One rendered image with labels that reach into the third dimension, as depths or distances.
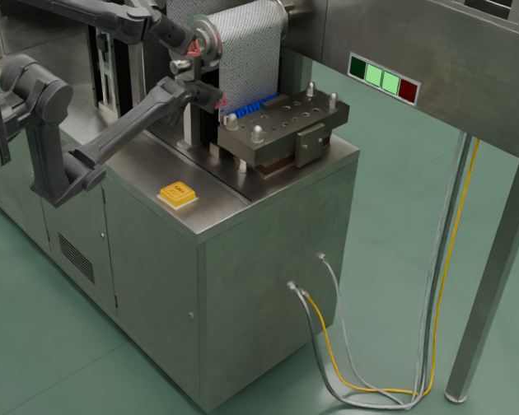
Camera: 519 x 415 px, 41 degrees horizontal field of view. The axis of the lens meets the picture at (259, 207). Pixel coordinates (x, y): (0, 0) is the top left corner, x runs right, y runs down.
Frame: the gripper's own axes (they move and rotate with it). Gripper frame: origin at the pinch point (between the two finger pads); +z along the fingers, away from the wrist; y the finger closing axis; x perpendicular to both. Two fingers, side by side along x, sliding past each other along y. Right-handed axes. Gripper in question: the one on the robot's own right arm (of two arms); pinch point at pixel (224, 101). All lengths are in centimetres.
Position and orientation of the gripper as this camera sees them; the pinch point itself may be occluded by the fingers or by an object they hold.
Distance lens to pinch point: 204.4
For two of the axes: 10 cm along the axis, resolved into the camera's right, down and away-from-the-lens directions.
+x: 4.0, -8.8, -2.5
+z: 6.2, 0.5, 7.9
